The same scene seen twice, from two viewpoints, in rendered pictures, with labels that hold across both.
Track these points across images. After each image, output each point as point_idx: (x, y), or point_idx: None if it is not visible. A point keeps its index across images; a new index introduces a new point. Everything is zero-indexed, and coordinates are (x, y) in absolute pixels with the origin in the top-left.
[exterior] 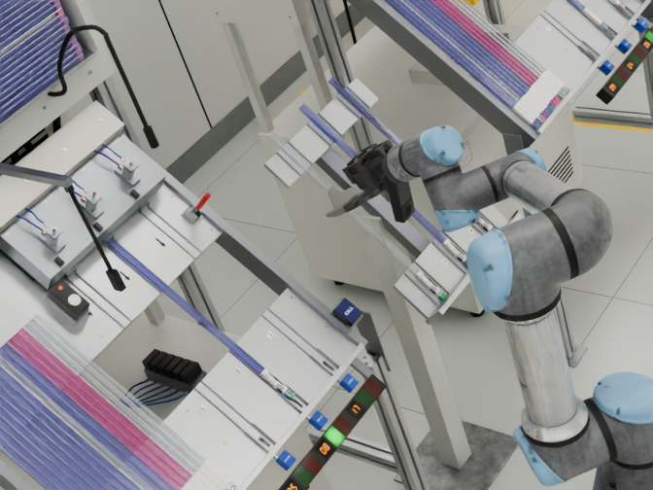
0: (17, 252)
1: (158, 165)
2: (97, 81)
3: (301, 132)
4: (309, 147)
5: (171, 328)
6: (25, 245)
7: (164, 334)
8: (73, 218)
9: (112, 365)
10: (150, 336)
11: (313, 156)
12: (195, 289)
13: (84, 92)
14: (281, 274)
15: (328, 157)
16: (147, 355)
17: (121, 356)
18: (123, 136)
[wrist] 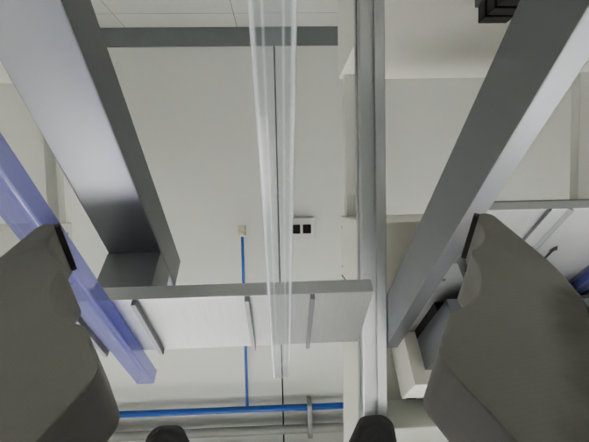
0: None
1: (408, 312)
2: (401, 433)
3: (196, 345)
4: (208, 321)
5: (389, 11)
6: None
7: (403, 11)
8: None
9: (457, 27)
10: (407, 21)
11: (218, 305)
12: (378, 51)
13: (429, 431)
14: (580, 54)
15: (125, 224)
16: (444, 9)
17: (442, 27)
18: (393, 339)
